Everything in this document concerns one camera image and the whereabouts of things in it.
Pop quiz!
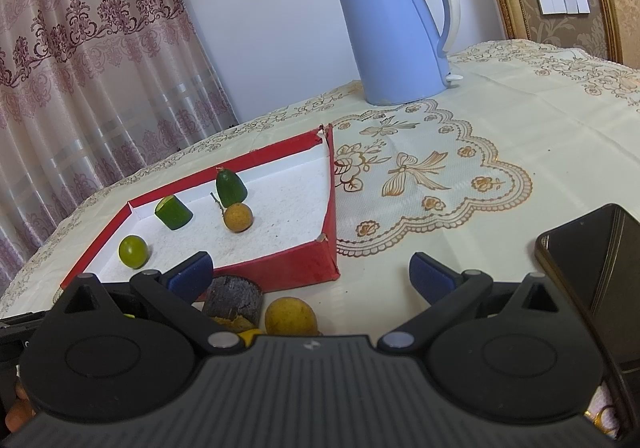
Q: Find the brown longan with stem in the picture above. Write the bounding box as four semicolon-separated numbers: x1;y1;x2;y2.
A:
210;192;254;234

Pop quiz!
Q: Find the black smartphone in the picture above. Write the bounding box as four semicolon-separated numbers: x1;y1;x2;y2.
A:
535;203;639;432

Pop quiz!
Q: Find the green cucumber end piece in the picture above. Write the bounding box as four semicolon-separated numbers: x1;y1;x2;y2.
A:
216;168;248;208

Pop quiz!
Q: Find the green round fruit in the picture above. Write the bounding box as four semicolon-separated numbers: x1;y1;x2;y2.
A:
118;234;150;269

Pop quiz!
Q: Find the blue electric kettle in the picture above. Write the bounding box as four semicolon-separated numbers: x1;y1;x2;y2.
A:
340;0;462;106

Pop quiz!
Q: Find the cream embroidered tablecloth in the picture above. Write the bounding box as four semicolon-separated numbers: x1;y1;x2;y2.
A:
0;38;640;438

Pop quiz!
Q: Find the dark eggplant piece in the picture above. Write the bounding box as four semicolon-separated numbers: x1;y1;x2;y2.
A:
202;276;264;332

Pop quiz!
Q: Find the patterned pink curtain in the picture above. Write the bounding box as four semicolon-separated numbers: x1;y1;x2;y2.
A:
1;0;236;283

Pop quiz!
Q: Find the yellow brown longan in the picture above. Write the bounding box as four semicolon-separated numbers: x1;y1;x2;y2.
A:
265;296;320;336

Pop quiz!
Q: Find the red shallow cardboard tray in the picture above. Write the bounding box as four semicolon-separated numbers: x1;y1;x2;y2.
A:
61;126;340;292

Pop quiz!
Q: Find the green cucumber cylinder piece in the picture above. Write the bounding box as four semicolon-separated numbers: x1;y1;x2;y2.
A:
154;194;193;230

